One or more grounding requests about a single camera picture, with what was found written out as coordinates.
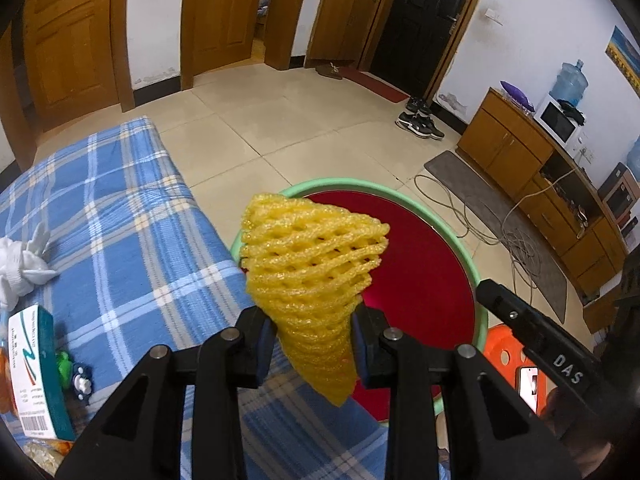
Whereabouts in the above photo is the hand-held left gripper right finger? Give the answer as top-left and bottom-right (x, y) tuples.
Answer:
(350, 305), (583, 480)

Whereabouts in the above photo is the blue water bottle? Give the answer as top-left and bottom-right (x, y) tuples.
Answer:
(550, 59), (587, 108)

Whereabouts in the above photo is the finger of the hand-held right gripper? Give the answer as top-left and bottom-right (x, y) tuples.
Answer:
(475, 280), (598, 402)

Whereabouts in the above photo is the orange snack packet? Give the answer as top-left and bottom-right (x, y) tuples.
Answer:
(0, 347), (21, 416)

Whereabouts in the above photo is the wooden sideboard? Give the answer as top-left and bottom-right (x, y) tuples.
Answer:
(457, 87), (631, 296)

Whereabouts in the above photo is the orange plastic stool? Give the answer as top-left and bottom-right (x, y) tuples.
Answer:
(482, 324), (543, 413)

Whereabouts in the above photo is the purple bag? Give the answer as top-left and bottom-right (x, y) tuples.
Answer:
(500, 80), (531, 108)

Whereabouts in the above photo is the smartphone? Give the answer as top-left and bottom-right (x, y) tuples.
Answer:
(517, 366), (540, 413)

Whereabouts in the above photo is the blue plaid blanket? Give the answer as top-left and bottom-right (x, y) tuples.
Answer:
(0, 116), (451, 480)

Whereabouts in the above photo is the green and red plastic basin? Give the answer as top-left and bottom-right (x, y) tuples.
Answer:
(230, 176), (488, 426)

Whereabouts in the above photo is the yellow foam fruit net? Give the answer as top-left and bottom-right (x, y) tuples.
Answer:
(239, 192), (391, 408)

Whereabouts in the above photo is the red doormat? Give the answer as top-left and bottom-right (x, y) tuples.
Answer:
(340, 67), (411, 104)

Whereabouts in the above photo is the brown countertop oven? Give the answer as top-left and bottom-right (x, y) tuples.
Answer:
(597, 162), (636, 221)

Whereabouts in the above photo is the wall poster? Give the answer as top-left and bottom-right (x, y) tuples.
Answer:
(605, 26), (640, 83)

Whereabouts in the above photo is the clear snack bag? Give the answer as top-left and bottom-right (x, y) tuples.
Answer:
(22, 439), (76, 476)

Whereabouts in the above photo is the grey cable bundle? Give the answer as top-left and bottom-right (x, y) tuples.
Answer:
(414, 167), (581, 291)

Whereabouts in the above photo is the panelled wooden door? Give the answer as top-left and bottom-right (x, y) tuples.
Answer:
(22, 0), (121, 133)
(181, 0), (266, 91)

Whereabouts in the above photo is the black cloth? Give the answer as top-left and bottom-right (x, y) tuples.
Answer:
(557, 100), (586, 123)

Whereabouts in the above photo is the teal and white medicine box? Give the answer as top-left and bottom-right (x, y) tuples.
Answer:
(7, 305), (77, 442)

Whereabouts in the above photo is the white microwave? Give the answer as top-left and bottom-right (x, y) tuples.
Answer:
(532, 95), (583, 148)

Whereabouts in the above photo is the wooden shoe cabinet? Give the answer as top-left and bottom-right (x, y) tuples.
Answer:
(306, 0), (377, 68)

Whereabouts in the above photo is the black entrance door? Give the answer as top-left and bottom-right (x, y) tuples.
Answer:
(370, 0), (473, 96)

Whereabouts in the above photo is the small green toy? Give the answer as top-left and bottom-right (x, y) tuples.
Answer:
(55, 351), (72, 388)

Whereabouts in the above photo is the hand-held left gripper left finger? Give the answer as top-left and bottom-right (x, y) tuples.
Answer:
(55, 305), (277, 480)

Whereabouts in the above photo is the grey floor mat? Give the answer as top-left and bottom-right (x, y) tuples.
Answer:
(424, 150), (568, 325)

